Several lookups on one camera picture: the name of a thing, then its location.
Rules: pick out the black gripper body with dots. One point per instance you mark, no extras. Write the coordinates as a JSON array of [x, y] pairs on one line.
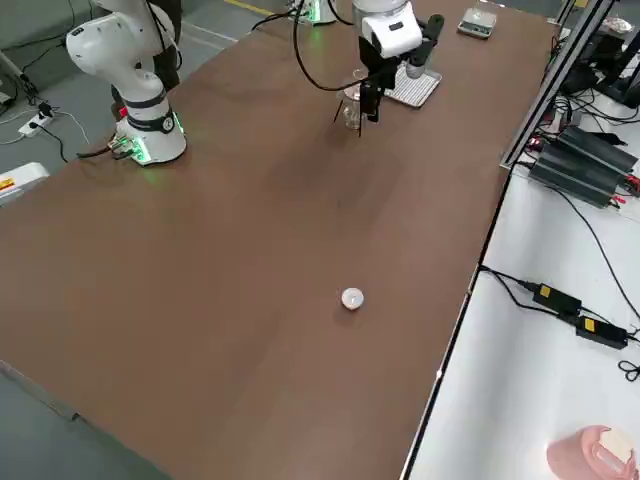
[[375, 60]]

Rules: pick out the small glass beaker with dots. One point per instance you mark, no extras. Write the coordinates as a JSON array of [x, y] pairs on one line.
[[357, 82]]

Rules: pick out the glass alcohol lamp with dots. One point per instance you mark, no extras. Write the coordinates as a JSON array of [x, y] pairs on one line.
[[351, 117]]

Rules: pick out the black metal tripod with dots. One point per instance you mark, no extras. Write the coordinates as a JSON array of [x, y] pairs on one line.
[[361, 127]]

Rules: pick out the white lamp cap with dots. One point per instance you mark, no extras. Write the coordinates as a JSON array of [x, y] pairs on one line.
[[352, 298]]

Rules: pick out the ribbed metal tray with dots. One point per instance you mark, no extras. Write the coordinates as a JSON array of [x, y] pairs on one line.
[[417, 90]]

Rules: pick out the silver digital scale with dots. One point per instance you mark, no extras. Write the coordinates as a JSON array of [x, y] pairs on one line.
[[477, 22]]

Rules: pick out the person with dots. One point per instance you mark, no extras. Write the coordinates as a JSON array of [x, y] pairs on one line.
[[167, 65]]

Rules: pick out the black finned metal case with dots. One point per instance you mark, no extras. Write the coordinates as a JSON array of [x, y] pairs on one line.
[[580, 165]]

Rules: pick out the black power adapter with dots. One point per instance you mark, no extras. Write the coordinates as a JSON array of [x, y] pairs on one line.
[[600, 331], [557, 299]]

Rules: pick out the white power strip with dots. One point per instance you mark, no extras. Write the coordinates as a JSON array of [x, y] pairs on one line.
[[36, 125]]

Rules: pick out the white cabinet with label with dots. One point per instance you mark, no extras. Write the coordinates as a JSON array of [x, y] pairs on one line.
[[20, 181]]

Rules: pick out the pink cup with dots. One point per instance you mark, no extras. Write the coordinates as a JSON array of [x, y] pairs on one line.
[[590, 452]]

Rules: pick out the aluminium frame post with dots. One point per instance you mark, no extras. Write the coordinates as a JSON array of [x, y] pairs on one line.
[[550, 85]]

